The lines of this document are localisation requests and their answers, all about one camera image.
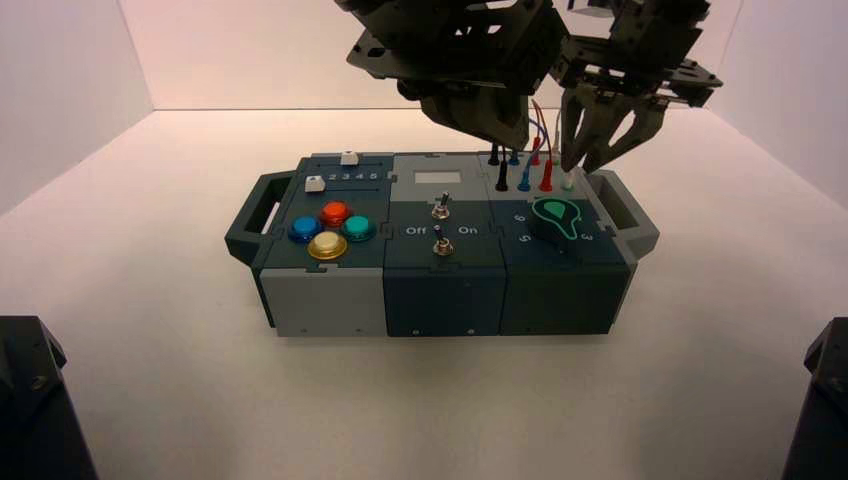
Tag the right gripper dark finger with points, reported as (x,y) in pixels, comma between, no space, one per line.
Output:
(646,126)
(573,126)

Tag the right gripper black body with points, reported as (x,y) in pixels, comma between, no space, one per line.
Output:
(636,73)

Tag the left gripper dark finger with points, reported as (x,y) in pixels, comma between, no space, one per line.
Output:
(513,119)
(464,112)

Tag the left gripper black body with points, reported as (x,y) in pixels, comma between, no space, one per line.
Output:
(464,53)

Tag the small grey display screen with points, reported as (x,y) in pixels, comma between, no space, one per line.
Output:
(437,177)

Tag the dark rotary knob green pointer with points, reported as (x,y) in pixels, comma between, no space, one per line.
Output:
(555,224)

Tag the white slider knob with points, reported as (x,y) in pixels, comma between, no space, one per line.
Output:
(314,185)
(348,158)

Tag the green round push button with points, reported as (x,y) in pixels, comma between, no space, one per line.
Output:
(358,228)

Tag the red round push button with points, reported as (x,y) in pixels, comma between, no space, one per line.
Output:
(335,213)

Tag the teal and grey control box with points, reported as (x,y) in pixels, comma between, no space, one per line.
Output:
(437,291)

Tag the yellow round push button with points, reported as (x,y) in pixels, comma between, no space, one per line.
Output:
(326,246)

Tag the blue round push button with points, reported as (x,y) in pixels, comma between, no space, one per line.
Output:
(305,229)

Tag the metal toggle switch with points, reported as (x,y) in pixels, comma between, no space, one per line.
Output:
(440,206)
(442,244)

